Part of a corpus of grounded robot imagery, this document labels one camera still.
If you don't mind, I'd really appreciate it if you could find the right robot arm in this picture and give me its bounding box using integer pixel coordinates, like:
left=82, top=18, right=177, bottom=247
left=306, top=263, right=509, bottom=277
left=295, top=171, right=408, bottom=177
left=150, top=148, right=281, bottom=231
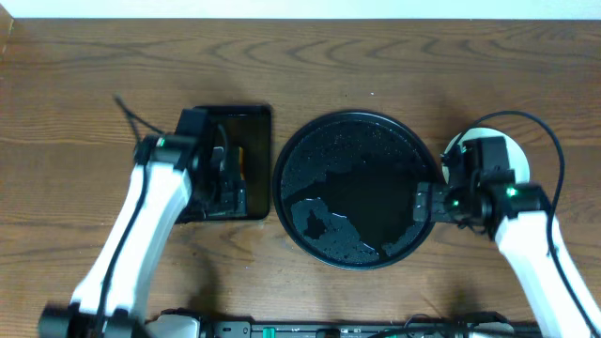
left=413, top=171, right=600, bottom=337

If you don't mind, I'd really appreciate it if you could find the black rectangular tray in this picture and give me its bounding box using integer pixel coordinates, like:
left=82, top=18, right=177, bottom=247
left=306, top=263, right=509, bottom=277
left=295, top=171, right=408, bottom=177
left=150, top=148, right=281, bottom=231
left=177, top=103, right=273, bottom=223

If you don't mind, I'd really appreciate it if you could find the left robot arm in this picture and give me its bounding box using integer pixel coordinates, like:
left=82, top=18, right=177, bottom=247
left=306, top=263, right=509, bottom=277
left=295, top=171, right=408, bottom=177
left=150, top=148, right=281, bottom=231
left=38, top=124, right=248, bottom=337

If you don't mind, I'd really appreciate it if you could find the green and yellow sponge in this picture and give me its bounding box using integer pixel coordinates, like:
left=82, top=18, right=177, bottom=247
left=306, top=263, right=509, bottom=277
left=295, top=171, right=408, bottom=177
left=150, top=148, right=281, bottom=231
left=238, top=146, right=246, bottom=181

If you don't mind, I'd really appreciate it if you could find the light blue plate top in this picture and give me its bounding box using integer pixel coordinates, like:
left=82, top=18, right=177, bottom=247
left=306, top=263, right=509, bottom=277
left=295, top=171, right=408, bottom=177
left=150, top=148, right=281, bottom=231
left=459, top=127, right=531, bottom=184

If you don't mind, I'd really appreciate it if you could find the round black tray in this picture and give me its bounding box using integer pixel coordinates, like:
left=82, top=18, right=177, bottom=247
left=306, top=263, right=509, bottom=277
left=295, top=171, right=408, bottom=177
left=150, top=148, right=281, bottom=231
left=272, top=111, right=442, bottom=270

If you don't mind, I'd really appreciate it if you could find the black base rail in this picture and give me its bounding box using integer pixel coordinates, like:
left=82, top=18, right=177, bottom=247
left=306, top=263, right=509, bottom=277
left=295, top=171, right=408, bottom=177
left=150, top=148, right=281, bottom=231
left=145, top=308, right=542, bottom=338

